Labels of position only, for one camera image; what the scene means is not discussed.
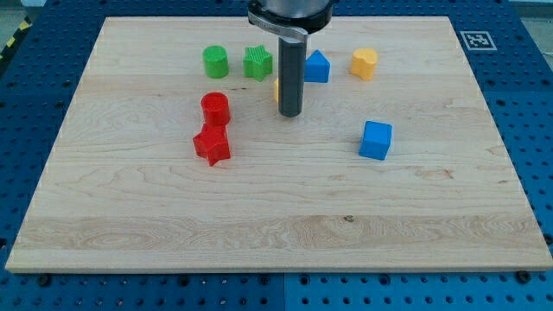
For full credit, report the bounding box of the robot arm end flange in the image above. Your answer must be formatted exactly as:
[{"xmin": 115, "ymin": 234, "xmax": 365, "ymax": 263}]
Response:
[{"xmin": 247, "ymin": 0, "xmax": 334, "ymax": 43}]

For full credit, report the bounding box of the red star block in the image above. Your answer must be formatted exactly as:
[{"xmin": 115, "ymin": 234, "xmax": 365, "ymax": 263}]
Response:
[{"xmin": 193, "ymin": 124, "xmax": 231, "ymax": 167}]

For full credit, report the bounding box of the yellow block behind rod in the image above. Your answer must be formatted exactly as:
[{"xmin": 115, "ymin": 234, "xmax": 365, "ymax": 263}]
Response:
[{"xmin": 273, "ymin": 78, "xmax": 279, "ymax": 103}]

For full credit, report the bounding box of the red cylinder block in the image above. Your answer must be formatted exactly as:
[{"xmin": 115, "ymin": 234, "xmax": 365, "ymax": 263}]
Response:
[{"xmin": 200, "ymin": 92, "xmax": 231, "ymax": 126}]

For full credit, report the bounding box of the green star block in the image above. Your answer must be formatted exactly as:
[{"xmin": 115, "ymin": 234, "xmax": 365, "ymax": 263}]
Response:
[{"xmin": 243, "ymin": 45, "xmax": 273, "ymax": 81}]

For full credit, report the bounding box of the blue triangle block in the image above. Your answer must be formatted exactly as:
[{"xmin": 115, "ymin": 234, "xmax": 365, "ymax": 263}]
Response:
[{"xmin": 304, "ymin": 50, "xmax": 331, "ymax": 83}]

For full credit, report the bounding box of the blue cube block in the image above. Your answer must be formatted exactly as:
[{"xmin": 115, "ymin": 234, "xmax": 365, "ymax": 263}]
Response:
[{"xmin": 359, "ymin": 121, "xmax": 393, "ymax": 161}]

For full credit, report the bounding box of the wooden board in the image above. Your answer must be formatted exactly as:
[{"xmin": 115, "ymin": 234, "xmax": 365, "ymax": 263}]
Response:
[{"xmin": 6, "ymin": 16, "xmax": 552, "ymax": 274}]

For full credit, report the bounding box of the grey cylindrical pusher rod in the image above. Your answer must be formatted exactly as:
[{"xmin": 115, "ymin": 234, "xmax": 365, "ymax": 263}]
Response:
[{"xmin": 278, "ymin": 38, "xmax": 306, "ymax": 117}]

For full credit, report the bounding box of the green cylinder block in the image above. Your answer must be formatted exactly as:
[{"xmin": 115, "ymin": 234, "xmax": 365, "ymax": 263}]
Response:
[{"xmin": 202, "ymin": 45, "xmax": 229, "ymax": 79}]

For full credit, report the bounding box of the yellow heart block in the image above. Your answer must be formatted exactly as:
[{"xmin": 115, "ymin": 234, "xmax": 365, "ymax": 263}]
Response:
[{"xmin": 350, "ymin": 48, "xmax": 378, "ymax": 81}]

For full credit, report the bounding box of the white fiducial marker tag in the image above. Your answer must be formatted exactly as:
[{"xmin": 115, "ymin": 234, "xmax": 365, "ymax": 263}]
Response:
[{"xmin": 460, "ymin": 30, "xmax": 497, "ymax": 51}]

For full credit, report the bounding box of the black yellow hazard tape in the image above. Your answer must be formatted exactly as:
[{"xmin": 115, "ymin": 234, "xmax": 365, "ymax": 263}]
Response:
[{"xmin": 1, "ymin": 16, "xmax": 33, "ymax": 63}]

